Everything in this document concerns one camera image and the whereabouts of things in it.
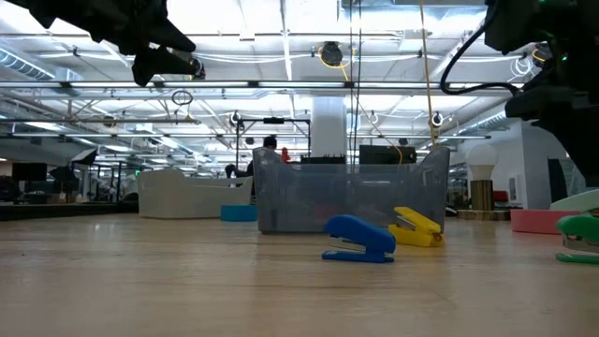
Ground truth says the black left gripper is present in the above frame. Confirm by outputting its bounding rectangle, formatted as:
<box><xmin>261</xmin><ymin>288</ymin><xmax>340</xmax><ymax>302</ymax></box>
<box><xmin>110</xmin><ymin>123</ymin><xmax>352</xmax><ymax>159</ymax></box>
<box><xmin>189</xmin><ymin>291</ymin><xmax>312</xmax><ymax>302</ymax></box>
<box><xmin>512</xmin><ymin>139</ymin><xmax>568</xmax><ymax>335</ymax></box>
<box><xmin>4</xmin><ymin>0</ymin><xmax>197</xmax><ymax>88</ymax></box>

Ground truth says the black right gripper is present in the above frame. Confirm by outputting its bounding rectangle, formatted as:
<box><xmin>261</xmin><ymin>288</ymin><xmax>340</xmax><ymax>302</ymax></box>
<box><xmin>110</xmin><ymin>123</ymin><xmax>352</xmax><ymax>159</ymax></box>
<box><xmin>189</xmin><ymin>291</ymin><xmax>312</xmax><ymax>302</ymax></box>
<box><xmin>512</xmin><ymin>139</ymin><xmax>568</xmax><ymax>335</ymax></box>
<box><xmin>504</xmin><ymin>55</ymin><xmax>599</xmax><ymax>189</ymax></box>

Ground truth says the mint green stapler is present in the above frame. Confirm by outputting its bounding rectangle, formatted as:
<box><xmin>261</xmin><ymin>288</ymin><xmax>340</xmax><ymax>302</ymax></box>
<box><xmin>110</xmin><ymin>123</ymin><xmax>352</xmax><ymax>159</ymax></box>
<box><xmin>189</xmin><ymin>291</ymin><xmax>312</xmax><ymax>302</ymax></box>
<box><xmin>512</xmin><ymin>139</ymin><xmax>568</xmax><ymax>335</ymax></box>
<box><xmin>549</xmin><ymin>189</ymin><xmax>599</xmax><ymax>216</ymax></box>

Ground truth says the green mini stapler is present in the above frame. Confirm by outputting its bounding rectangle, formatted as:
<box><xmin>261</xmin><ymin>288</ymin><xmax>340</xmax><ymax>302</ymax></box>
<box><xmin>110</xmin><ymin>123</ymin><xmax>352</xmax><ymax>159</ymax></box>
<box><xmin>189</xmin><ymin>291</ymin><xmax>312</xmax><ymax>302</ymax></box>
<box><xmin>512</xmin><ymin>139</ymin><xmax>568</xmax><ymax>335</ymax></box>
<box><xmin>555</xmin><ymin>213</ymin><xmax>599</xmax><ymax>265</ymax></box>

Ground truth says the pink tape roll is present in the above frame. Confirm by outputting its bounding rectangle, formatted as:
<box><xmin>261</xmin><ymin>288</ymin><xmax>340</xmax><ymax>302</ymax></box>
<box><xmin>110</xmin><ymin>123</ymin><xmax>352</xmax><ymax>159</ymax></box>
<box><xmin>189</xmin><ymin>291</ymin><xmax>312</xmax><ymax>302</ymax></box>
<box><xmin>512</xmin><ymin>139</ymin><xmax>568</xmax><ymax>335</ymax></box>
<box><xmin>509</xmin><ymin>209</ymin><xmax>581</xmax><ymax>235</ymax></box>

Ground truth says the light blue tape roll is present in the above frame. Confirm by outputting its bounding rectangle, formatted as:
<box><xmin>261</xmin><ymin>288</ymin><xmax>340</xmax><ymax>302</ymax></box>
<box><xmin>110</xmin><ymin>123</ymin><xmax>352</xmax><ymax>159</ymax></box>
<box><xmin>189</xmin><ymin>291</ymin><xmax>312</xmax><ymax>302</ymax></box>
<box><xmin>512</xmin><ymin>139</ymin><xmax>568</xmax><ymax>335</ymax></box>
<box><xmin>220</xmin><ymin>204</ymin><xmax>258</xmax><ymax>223</ymax></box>

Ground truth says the yellow mini stapler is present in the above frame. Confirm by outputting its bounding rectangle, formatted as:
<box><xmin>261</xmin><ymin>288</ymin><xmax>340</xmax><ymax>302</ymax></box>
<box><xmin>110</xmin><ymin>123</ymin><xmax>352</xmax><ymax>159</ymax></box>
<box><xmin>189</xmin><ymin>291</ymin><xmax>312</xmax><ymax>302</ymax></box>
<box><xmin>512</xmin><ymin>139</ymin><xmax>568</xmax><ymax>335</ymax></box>
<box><xmin>387</xmin><ymin>206</ymin><xmax>445</xmax><ymax>248</ymax></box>

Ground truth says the blue mini stapler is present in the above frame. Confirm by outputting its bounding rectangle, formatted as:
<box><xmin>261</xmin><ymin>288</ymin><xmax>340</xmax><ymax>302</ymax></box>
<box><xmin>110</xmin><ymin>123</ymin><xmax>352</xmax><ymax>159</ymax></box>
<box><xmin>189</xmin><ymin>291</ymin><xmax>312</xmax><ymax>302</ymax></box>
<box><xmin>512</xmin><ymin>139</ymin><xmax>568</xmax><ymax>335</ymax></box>
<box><xmin>321</xmin><ymin>214</ymin><xmax>398</xmax><ymax>264</ymax></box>

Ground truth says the white bulb table lamp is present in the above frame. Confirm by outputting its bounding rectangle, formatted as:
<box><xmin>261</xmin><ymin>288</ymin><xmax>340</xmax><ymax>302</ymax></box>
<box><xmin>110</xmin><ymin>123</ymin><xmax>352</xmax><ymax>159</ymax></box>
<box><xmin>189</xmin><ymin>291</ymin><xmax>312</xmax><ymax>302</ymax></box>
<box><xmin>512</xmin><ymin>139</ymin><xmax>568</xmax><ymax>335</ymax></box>
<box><xmin>457</xmin><ymin>143</ymin><xmax>511</xmax><ymax>222</ymax></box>

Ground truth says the person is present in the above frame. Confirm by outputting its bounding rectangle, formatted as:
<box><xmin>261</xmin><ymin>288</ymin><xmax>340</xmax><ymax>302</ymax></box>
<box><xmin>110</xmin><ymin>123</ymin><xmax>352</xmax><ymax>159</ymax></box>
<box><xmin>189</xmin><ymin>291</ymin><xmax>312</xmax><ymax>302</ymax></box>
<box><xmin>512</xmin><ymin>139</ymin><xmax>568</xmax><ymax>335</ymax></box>
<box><xmin>247</xmin><ymin>135</ymin><xmax>292</xmax><ymax>207</ymax></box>

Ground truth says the light grey plastic bin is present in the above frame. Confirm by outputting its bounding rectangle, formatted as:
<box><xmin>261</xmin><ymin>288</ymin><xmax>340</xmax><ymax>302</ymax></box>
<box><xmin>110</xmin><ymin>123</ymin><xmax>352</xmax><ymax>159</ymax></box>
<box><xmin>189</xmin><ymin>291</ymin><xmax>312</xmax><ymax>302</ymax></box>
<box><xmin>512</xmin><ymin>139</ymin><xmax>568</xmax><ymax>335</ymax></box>
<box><xmin>138</xmin><ymin>168</ymin><xmax>254</xmax><ymax>220</ymax></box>

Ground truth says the white building column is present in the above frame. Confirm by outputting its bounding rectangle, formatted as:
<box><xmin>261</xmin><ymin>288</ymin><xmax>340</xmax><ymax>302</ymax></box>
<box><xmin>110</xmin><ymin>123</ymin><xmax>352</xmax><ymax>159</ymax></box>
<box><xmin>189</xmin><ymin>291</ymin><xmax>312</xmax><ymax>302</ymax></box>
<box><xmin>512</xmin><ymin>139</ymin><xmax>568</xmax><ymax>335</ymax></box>
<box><xmin>311</xmin><ymin>96</ymin><xmax>348</xmax><ymax>158</ymax></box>

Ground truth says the black background screen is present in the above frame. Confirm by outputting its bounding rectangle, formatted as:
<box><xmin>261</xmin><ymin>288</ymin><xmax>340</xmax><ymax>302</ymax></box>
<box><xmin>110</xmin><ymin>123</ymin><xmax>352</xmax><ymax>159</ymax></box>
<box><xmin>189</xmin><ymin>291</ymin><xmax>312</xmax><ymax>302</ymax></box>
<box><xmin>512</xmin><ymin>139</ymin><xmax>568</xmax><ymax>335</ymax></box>
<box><xmin>358</xmin><ymin>144</ymin><xmax>417</xmax><ymax>165</ymax></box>

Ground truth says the dark translucent plastic bin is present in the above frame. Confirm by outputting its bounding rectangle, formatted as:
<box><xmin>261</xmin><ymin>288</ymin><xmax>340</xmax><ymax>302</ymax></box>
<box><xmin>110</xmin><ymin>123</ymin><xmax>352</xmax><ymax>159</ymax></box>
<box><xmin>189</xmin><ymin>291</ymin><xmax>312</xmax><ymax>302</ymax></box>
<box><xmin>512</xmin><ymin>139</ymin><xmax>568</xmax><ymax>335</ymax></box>
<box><xmin>252</xmin><ymin>146</ymin><xmax>451</xmax><ymax>234</ymax></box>

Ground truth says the ceiling cable reel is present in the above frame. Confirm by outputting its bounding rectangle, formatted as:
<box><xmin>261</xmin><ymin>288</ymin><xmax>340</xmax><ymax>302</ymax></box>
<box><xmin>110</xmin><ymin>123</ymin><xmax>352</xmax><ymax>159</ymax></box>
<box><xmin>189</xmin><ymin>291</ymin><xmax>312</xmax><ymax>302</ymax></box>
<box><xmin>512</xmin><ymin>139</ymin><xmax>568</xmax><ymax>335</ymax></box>
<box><xmin>319</xmin><ymin>40</ymin><xmax>345</xmax><ymax>67</ymax></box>
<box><xmin>189</xmin><ymin>55</ymin><xmax>207</xmax><ymax>81</ymax></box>

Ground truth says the black background rig frame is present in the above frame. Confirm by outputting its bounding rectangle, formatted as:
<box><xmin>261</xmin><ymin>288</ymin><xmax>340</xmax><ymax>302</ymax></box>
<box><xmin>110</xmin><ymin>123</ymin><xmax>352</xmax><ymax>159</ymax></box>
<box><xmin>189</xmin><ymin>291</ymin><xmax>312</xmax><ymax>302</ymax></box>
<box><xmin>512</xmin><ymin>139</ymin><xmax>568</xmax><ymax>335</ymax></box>
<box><xmin>236</xmin><ymin>117</ymin><xmax>313</xmax><ymax>169</ymax></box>

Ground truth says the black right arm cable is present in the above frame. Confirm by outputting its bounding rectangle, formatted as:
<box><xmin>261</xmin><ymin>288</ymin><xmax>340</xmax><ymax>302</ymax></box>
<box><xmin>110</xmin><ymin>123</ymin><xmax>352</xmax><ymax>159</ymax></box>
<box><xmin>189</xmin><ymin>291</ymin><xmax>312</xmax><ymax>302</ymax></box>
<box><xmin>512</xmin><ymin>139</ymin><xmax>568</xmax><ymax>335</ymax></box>
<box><xmin>439</xmin><ymin>18</ymin><xmax>520</xmax><ymax>97</ymax></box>

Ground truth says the yellow hanging cable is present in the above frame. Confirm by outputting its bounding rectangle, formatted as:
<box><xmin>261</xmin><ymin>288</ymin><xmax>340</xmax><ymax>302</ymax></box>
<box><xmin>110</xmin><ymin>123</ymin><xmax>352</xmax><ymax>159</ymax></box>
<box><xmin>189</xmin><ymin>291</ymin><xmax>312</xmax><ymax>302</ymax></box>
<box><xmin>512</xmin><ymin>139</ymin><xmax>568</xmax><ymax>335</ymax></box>
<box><xmin>417</xmin><ymin>0</ymin><xmax>440</xmax><ymax>150</ymax></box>

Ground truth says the black hanging cable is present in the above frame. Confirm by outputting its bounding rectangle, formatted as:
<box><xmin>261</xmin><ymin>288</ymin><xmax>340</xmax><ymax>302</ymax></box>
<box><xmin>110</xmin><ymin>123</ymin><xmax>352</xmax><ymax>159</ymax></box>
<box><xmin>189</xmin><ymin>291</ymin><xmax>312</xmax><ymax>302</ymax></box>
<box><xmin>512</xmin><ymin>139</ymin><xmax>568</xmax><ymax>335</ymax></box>
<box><xmin>348</xmin><ymin>0</ymin><xmax>364</xmax><ymax>163</ymax></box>

